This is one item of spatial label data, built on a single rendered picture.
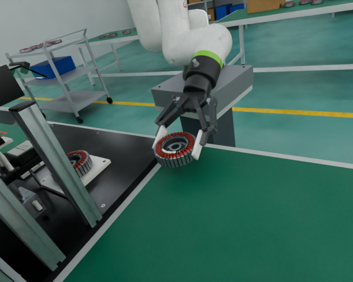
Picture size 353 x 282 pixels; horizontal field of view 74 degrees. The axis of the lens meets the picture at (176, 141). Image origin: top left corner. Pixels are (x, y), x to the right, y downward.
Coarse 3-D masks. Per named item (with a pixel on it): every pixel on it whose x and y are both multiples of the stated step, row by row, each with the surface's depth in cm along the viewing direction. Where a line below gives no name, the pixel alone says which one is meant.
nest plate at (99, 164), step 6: (90, 156) 72; (96, 162) 69; (102, 162) 68; (108, 162) 68; (90, 168) 67; (96, 168) 66; (102, 168) 67; (90, 174) 64; (96, 174) 65; (42, 180) 67; (48, 180) 66; (84, 180) 63; (90, 180) 64; (48, 186) 64; (54, 186) 63; (60, 192) 61
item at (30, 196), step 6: (24, 192) 56; (30, 192) 56; (18, 198) 55; (30, 198) 54; (36, 198) 56; (24, 204) 53; (30, 204) 55; (42, 204) 57; (30, 210) 55; (36, 210) 56; (42, 210) 57; (36, 216) 56
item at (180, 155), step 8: (168, 136) 63; (176, 136) 62; (184, 136) 61; (192, 136) 61; (160, 144) 61; (168, 144) 62; (176, 144) 61; (184, 144) 62; (192, 144) 57; (160, 152) 58; (168, 152) 57; (176, 152) 56; (184, 152) 55; (160, 160) 57; (168, 160) 55; (176, 160) 55; (184, 160) 56; (192, 160) 57
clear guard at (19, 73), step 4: (12, 68) 67; (16, 68) 68; (20, 68) 71; (24, 68) 70; (28, 68) 70; (12, 72) 77; (16, 72) 76; (20, 72) 75; (24, 72) 74; (28, 72) 73; (32, 72) 72; (36, 72) 72; (16, 76) 82; (20, 76) 80; (24, 76) 79; (28, 76) 78; (32, 76) 77; (36, 76) 76; (40, 76) 75; (44, 76) 75
